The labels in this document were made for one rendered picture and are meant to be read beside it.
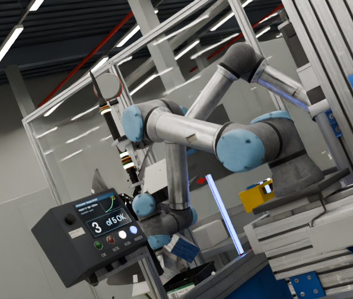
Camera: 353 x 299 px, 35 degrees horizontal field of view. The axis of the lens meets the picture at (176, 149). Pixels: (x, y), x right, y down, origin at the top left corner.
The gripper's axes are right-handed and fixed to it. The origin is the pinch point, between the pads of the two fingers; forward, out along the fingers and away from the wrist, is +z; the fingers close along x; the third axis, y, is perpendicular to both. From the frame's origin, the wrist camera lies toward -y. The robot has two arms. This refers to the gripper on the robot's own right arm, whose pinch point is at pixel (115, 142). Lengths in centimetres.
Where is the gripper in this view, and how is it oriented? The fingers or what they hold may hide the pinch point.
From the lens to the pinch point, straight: 238.2
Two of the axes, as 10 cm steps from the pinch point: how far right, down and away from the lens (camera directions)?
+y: 3.9, 9.2, -0.9
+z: -8.2, 3.8, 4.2
